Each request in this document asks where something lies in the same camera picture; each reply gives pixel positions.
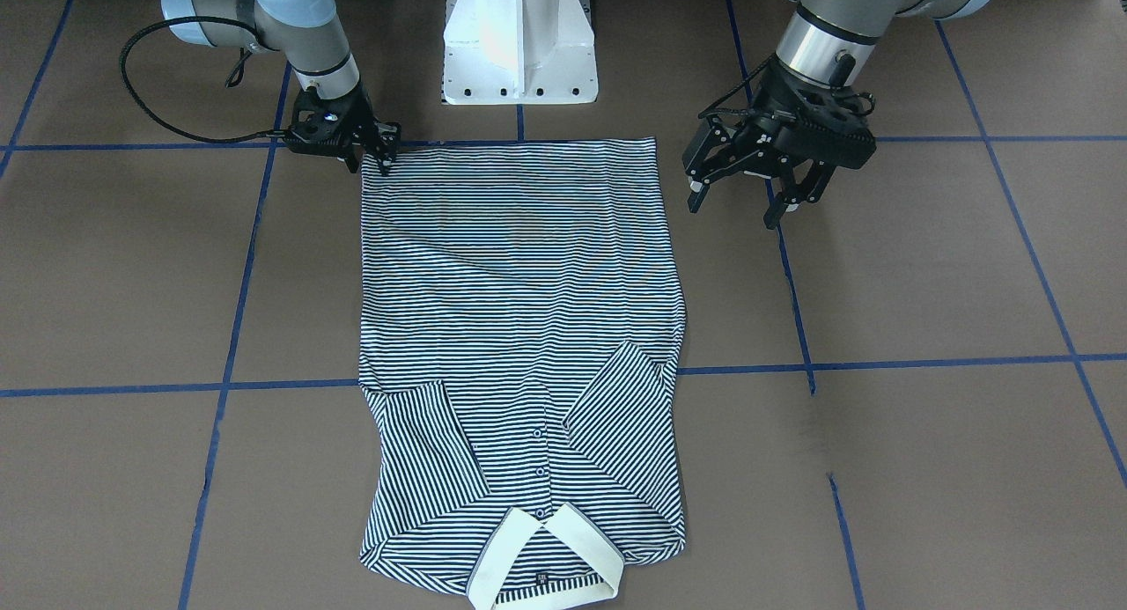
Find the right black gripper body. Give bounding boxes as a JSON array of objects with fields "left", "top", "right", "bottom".
[{"left": 287, "top": 85, "right": 378, "bottom": 159}]

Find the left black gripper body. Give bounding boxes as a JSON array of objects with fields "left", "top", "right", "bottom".
[{"left": 701, "top": 55, "right": 877, "bottom": 178}]

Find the striped polo shirt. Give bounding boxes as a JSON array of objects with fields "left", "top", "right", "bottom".
[{"left": 358, "top": 138, "right": 687, "bottom": 609}]

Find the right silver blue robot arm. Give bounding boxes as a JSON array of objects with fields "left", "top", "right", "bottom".
[{"left": 160, "top": 0, "right": 400, "bottom": 174}]

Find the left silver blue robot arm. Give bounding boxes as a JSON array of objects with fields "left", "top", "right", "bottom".
[{"left": 681, "top": 0, "right": 990, "bottom": 230}]

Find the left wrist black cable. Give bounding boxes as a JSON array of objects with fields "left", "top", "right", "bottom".
[{"left": 696, "top": 73, "right": 878, "bottom": 127}]

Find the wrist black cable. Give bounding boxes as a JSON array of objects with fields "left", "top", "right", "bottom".
[
  {"left": 696, "top": 73, "right": 878, "bottom": 127},
  {"left": 119, "top": 17, "right": 298, "bottom": 145}
]

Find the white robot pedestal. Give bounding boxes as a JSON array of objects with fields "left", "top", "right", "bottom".
[{"left": 440, "top": 0, "right": 600, "bottom": 106}]

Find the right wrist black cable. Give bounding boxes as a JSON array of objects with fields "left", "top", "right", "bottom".
[{"left": 119, "top": 17, "right": 298, "bottom": 145}]

